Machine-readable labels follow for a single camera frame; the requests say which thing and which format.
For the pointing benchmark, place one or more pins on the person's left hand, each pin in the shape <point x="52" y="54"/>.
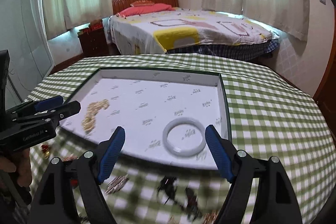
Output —
<point x="18" y="169"/>

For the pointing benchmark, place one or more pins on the brown wooden door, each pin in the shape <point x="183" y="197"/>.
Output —
<point x="326" y="82"/>

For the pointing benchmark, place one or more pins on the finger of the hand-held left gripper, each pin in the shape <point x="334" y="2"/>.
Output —
<point x="50" y="103"/>
<point x="69" y="108"/>

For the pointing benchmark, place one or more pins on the clear crystal brooch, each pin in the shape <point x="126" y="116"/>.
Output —
<point x="116" y="184"/>

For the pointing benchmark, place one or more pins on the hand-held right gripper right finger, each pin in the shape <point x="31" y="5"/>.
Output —
<point x="218" y="154"/>

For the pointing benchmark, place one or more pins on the blue plaid bed sheet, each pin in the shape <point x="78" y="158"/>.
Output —
<point x="236" y="49"/>

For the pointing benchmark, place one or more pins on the red and gold cushion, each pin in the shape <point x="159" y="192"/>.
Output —
<point x="141" y="3"/>

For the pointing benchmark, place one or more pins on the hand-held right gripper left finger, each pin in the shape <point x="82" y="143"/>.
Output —
<point x="113" y="154"/>

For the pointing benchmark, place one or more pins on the green box with white inside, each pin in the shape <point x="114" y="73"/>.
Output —
<point x="157" y="98"/>

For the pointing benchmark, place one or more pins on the small red and gold ornament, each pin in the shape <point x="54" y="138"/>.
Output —
<point x="46" y="149"/>

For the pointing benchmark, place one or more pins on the bed with patterned cover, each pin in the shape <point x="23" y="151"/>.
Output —
<point x="183" y="27"/>

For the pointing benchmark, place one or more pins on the white jade bangle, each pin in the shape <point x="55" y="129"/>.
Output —
<point x="165" y="138"/>

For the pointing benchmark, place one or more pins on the red knot pendant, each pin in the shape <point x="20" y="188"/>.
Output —
<point x="74" y="182"/>

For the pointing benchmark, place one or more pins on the black hair clip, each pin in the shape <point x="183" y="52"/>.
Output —
<point x="168" y="186"/>

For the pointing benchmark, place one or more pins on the red box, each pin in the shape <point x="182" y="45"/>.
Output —
<point x="95" y="26"/>

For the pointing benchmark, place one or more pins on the green checked tablecloth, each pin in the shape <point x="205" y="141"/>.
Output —
<point x="262" y="108"/>

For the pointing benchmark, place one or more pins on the dark wooden nightstand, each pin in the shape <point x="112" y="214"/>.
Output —
<point x="93" y="41"/>

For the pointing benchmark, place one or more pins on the frosted glass sliding door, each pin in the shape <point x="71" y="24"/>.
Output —
<point x="23" y="29"/>

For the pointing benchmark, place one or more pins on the pink pillow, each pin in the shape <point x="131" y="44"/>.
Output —
<point x="141" y="9"/>

